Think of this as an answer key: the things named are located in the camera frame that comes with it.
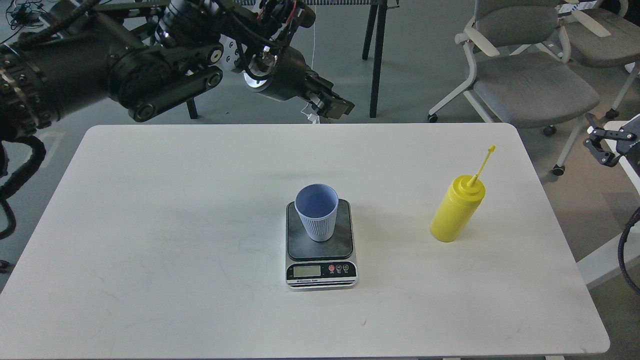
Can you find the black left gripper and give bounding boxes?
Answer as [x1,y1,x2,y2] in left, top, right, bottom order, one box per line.
[242,47,355,120]

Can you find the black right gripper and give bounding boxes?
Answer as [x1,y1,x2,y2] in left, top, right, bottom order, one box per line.
[584,113,640,176]

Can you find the blue ribbed plastic cup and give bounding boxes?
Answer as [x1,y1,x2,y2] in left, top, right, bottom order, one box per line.
[294,183,339,242]

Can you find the yellow squeeze bottle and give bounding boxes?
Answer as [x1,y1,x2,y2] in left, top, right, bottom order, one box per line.
[429,145,496,243]

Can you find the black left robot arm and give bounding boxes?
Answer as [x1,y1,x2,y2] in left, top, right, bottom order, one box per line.
[1,0,354,239]

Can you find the digital kitchen scale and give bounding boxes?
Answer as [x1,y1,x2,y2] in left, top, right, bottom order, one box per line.
[285,199,359,291]

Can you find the grey office chair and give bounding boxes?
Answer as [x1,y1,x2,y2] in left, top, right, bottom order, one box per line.
[427,0,601,176]
[560,0,640,120]

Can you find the white hanging cable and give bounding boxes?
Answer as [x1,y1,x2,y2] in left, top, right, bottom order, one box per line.
[300,25,321,125]

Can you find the black metal frame table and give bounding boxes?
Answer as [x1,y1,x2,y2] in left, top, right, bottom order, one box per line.
[135,0,401,120]

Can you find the black cables on floor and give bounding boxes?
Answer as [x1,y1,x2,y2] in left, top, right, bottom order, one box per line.
[0,0,56,36]

